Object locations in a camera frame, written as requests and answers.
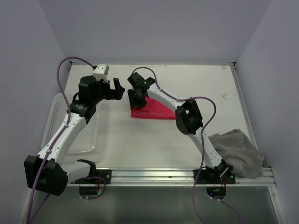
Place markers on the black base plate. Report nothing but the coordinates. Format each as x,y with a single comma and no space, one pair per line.
203,175
105,174

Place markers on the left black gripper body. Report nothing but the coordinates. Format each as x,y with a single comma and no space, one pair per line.
103,91

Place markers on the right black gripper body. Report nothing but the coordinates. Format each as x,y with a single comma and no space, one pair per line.
138,97

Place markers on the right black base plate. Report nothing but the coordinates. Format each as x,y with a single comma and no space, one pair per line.
203,175

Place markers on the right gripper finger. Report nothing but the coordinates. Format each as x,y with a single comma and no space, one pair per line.
143,106
131,99

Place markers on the aluminium mounting rail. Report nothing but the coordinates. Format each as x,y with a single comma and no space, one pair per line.
168,177

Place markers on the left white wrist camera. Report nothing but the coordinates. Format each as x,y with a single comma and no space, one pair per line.
100,72

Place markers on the clear plastic basket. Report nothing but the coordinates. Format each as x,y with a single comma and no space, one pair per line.
85,142

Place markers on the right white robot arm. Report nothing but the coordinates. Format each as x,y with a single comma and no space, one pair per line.
188,118

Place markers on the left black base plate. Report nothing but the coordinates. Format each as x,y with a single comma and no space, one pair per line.
105,174

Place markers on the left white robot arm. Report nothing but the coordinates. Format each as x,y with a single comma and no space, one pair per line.
45,171

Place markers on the grey towel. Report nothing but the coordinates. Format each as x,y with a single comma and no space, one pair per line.
243,158

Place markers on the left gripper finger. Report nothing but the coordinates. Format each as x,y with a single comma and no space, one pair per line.
117,85
116,94

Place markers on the pink towel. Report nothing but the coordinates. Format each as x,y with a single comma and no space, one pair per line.
153,110

